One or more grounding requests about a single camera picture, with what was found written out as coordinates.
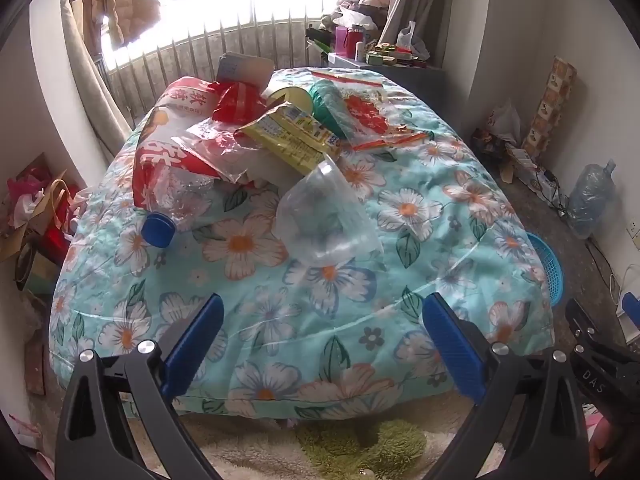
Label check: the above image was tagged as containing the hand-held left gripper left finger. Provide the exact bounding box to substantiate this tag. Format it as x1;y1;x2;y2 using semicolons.
55;292;226;480

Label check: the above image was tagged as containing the translucent plastic bag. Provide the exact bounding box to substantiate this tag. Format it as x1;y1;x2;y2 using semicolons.
487;100;522;142

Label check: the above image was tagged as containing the red shiny wrapper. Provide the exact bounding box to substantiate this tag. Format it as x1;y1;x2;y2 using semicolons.
207;80;269;124

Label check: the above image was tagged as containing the red gift bag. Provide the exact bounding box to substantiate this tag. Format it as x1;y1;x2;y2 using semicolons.
44;187;83;248

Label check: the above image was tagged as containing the paper cup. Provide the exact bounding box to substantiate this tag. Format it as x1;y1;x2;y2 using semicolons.
260;85;314;112

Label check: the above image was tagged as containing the clear plastic bottle blue cap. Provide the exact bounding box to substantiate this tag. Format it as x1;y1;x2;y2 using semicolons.
141;162;221;249

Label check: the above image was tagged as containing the red bottle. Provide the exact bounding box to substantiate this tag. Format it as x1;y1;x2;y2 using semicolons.
347;24;367;59

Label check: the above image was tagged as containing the crumpled clear plastic bag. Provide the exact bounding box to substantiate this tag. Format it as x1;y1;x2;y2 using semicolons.
272;154;384;267

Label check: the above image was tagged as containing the clear zip bag red print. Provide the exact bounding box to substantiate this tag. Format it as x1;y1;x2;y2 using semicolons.
312;71;436;153

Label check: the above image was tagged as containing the beige curtain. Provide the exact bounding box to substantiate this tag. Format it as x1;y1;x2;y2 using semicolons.
60;0;134;161

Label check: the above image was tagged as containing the white blue paper carton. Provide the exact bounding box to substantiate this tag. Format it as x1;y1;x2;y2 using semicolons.
216;52;275;87

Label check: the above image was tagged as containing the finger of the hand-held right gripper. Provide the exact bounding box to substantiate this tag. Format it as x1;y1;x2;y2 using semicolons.
566;298;603;348

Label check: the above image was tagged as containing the yellow snack packet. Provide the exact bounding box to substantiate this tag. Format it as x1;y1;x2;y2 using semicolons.
234;101;344;176

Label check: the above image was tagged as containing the floral turquoise blanket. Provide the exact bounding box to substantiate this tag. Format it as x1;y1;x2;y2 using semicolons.
49;66;556;418

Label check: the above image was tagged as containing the large water jug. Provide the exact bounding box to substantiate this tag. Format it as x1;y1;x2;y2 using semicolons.
567;159;617;240

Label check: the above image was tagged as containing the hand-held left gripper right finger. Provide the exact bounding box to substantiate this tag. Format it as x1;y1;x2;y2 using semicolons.
421;292;588;480

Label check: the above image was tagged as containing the long patterned box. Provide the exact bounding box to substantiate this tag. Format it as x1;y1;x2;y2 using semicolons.
522;56;577;161

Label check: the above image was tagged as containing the metal balcony railing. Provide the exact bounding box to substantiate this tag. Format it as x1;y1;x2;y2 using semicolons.
100;0;366;127

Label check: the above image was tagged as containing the flat cardboard box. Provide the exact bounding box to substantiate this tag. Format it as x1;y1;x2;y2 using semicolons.
502;142;557;202

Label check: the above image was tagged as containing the grey curtain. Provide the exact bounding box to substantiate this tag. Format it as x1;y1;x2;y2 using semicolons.
377;0;468;57

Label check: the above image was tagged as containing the pile of small boxes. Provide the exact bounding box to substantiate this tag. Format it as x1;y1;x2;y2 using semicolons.
365;42;429;69

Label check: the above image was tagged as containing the green plastic bag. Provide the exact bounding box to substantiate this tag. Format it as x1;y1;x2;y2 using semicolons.
307;80;354;141

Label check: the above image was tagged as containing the blue plastic basket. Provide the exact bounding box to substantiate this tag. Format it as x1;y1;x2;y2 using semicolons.
526;232;566;307

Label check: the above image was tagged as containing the white green fluffy rug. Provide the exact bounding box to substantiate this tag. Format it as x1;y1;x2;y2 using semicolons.
125;400;506;480

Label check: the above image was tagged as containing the crumpled clear plastic wrapper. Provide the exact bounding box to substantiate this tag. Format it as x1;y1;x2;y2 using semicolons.
172;115;263;182

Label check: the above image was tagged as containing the red white chestnut bag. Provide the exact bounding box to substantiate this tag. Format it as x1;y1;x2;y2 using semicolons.
132;76;241;211

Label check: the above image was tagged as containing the beige puffer jacket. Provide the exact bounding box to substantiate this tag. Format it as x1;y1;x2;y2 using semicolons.
82;0;162;56

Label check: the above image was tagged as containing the white plastic bag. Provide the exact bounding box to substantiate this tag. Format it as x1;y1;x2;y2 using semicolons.
396;21;431;61

